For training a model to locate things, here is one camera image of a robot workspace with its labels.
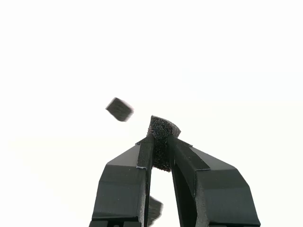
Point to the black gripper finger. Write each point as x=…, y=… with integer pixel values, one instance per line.
x=120, y=189
x=222, y=201

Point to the black foam cube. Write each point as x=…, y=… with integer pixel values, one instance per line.
x=161, y=127
x=119, y=109
x=155, y=210

